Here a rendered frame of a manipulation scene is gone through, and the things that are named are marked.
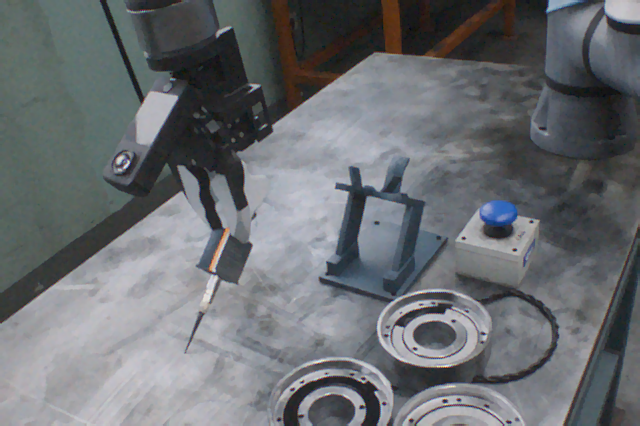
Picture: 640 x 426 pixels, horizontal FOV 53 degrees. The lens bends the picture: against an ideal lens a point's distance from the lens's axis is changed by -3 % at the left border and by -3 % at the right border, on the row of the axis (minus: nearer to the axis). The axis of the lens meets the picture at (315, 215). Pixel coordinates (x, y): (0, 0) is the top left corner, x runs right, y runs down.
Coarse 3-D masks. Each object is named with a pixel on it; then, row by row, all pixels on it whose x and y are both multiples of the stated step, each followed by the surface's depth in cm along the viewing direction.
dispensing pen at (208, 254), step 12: (252, 216) 72; (216, 228) 69; (216, 240) 68; (204, 252) 69; (204, 264) 68; (216, 276) 69; (216, 288) 69; (204, 300) 68; (204, 312) 68; (192, 336) 67
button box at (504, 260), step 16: (480, 224) 72; (512, 224) 71; (528, 224) 71; (464, 240) 70; (480, 240) 69; (496, 240) 69; (512, 240) 69; (528, 240) 69; (464, 256) 70; (480, 256) 69; (496, 256) 68; (512, 256) 67; (528, 256) 70; (464, 272) 71; (480, 272) 70; (496, 272) 69; (512, 272) 68
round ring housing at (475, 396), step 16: (448, 384) 54; (464, 384) 54; (416, 400) 53; (432, 400) 54; (448, 400) 54; (464, 400) 54; (480, 400) 53; (496, 400) 52; (400, 416) 52; (416, 416) 53; (448, 416) 53; (464, 416) 52; (496, 416) 52; (512, 416) 51
